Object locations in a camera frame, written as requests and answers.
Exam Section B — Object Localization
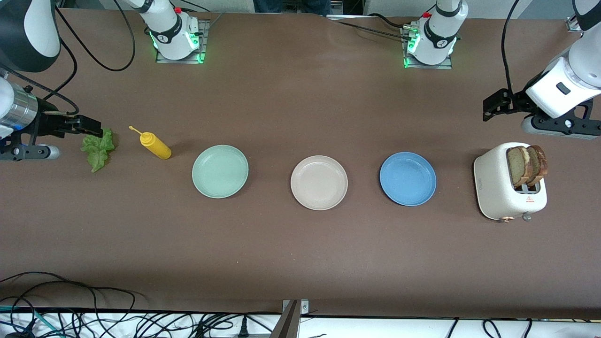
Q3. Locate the green lettuce leaf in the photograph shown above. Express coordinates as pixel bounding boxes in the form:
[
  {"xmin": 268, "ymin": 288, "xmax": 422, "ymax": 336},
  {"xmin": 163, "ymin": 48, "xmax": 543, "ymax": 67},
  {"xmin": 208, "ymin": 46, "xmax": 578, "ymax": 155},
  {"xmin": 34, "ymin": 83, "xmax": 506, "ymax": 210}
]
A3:
[{"xmin": 80, "ymin": 128, "xmax": 116, "ymax": 173}]

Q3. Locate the brown toasted bread slice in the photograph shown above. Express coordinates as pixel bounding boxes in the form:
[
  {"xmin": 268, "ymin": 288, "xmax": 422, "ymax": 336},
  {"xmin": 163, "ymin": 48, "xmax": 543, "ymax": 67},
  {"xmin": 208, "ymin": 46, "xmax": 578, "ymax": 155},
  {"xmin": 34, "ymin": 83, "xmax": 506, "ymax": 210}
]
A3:
[
  {"xmin": 526, "ymin": 145, "xmax": 548, "ymax": 187},
  {"xmin": 507, "ymin": 146, "xmax": 533, "ymax": 187}
]

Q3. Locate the yellow mustard squeeze bottle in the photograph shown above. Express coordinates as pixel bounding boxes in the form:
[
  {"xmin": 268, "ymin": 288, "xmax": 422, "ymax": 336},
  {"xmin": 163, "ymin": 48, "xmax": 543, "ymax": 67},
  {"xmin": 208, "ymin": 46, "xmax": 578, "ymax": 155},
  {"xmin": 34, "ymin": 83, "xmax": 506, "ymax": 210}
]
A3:
[{"xmin": 129, "ymin": 125, "xmax": 172, "ymax": 161}]

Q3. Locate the blue plate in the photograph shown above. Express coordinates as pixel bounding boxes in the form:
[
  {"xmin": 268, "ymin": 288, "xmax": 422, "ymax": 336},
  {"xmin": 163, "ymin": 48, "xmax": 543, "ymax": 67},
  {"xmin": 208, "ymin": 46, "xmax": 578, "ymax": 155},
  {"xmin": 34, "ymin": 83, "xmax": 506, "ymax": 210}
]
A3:
[{"xmin": 379, "ymin": 152, "xmax": 437, "ymax": 207}]

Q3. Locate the pale green plate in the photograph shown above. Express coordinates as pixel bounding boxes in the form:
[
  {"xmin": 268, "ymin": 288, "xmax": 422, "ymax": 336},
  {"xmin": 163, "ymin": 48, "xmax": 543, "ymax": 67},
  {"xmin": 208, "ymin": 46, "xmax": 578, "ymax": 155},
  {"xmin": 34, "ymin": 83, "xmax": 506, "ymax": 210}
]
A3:
[{"xmin": 192, "ymin": 145, "xmax": 249, "ymax": 199}]

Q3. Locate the beige plate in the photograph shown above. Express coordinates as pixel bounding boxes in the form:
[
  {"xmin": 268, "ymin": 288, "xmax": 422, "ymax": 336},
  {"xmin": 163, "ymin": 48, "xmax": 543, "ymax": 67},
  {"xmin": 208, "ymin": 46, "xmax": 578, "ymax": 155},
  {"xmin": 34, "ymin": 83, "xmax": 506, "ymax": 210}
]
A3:
[{"xmin": 290, "ymin": 155, "xmax": 348, "ymax": 211}]

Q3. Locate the white toaster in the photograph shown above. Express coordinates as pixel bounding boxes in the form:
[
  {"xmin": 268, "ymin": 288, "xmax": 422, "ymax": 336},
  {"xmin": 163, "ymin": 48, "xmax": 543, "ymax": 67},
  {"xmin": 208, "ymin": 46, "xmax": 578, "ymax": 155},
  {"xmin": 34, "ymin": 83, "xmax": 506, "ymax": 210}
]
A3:
[{"xmin": 473, "ymin": 142, "xmax": 548, "ymax": 222}]

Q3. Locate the person in blue jeans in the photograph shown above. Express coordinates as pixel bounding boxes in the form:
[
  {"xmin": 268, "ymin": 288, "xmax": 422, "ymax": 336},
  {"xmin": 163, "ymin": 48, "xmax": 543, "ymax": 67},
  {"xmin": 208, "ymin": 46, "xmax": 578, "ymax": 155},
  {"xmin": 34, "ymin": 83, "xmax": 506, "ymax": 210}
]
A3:
[{"xmin": 253, "ymin": 0, "xmax": 335, "ymax": 17}]

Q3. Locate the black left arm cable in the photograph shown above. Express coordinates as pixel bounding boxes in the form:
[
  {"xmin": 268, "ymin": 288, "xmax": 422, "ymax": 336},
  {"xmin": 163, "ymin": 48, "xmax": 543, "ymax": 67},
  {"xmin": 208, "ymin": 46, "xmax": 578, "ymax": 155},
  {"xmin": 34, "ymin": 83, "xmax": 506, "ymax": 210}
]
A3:
[{"xmin": 501, "ymin": 0, "xmax": 523, "ymax": 94}]

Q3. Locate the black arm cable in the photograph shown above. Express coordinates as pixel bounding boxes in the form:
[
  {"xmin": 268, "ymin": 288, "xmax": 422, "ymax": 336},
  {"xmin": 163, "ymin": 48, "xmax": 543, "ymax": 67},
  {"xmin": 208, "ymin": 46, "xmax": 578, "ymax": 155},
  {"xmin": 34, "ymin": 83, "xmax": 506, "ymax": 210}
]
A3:
[
  {"xmin": 0, "ymin": 0, "xmax": 138, "ymax": 116},
  {"xmin": 501, "ymin": 0, "xmax": 523, "ymax": 94}
]

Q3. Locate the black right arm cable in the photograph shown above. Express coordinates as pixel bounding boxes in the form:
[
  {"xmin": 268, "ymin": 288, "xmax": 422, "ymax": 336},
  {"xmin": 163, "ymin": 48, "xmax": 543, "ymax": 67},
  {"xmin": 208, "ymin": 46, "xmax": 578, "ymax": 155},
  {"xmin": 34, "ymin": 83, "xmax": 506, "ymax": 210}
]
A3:
[{"xmin": 0, "ymin": 0, "xmax": 138, "ymax": 116}]

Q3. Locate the grey metal base plate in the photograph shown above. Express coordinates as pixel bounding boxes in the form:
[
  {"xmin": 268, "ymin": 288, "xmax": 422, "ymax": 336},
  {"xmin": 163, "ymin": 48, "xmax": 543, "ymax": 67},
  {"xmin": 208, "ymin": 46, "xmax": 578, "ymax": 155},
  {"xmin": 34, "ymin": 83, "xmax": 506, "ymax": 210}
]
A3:
[
  {"xmin": 401, "ymin": 26, "xmax": 454, "ymax": 70},
  {"xmin": 155, "ymin": 20, "xmax": 211, "ymax": 64}
]

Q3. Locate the black base cable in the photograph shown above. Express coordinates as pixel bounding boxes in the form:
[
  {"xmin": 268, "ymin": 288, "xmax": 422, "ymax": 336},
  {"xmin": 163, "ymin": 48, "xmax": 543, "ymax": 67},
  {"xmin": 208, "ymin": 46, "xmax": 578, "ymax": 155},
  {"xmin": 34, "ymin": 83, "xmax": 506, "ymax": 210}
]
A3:
[{"xmin": 326, "ymin": 13, "xmax": 418, "ymax": 40}]

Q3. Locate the long black cable loop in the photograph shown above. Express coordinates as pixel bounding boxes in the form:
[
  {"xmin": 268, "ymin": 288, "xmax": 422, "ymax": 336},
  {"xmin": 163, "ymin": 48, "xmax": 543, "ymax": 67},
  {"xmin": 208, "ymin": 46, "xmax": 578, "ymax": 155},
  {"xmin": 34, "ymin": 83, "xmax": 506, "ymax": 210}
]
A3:
[{"xmin": 0, "ymin": 271, "xmax": 141, "ymax": 338}]

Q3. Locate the teal cable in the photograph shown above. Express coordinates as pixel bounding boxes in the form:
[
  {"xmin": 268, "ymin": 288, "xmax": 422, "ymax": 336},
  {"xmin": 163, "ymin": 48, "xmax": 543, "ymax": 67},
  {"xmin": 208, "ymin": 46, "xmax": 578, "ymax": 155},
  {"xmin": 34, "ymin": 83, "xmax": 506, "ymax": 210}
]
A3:
[{"xmin": 0, "ymin": 305, "xmax": 64, "ymax": 338}]

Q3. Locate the black cable bundle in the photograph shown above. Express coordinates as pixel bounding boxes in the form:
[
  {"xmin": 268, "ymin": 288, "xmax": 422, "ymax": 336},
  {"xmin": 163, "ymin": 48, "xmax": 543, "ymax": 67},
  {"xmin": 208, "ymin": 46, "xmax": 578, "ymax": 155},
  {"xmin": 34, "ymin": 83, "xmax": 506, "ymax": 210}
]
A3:
[{"xmin": 61, "ymin": 310, "xmax": 282, "ymax": 338}]

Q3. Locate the grey metal table bracket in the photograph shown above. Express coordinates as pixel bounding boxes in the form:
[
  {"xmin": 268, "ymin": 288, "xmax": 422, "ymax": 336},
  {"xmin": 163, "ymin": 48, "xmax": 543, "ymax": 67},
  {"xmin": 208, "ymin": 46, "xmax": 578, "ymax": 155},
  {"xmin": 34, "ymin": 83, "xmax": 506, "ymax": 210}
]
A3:
[{"xmin": 269, "ymin": 299, "xmax": 310, "ymax": 338}]

